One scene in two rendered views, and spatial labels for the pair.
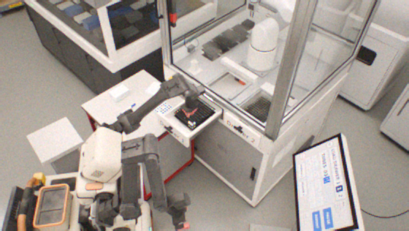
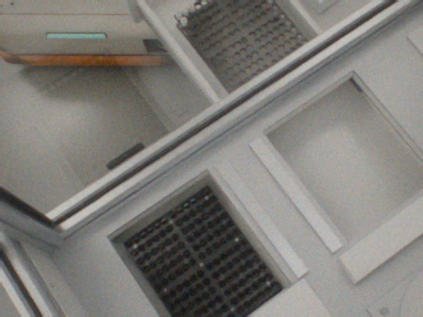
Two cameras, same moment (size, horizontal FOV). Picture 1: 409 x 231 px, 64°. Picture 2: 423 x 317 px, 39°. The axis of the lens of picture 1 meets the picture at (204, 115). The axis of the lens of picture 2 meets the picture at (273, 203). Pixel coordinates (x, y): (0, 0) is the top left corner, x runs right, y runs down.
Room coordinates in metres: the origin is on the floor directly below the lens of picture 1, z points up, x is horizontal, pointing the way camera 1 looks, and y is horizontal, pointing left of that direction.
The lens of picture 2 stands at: (1.65, -0.52, 1.88)
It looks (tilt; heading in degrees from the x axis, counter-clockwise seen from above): 74 degrees down; 101
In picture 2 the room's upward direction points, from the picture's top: 1 degrees counter-clockwise
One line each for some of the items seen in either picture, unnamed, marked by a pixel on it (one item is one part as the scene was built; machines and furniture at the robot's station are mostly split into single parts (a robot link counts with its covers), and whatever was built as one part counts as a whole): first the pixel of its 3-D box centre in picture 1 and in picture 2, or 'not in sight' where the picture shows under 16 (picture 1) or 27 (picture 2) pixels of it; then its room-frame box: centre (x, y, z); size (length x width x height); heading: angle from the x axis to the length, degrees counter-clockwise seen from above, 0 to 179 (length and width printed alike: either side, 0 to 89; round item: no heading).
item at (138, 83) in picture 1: (144, 138); not in sight; (1.63, 0.49, 0.38); 0.62 x 0.58 x 0.76; 47
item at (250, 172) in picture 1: (248, 116); not in sight; (1.88, -0.38, 0.40); 1.03 x 0.95 x 0.80; 47
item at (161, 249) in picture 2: not in sight; (203, 267); (1.49, -0.38, 0.87); 0.22 x 0.18 x 0.06; 137
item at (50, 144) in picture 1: (71, 169); not in sight; (1.32, 1.01, 0.38); 0.30 x 0.30 x 0.76; 40
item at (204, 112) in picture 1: (194, 113); not in sight; (1.48, 0.07, 0.87); 0.22 x 0.18 x 0.06; 137
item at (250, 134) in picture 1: (241, 129); not in sight; (1.35, -0.24, 0.87); 0.29 x 0.02 x 0.11; 47
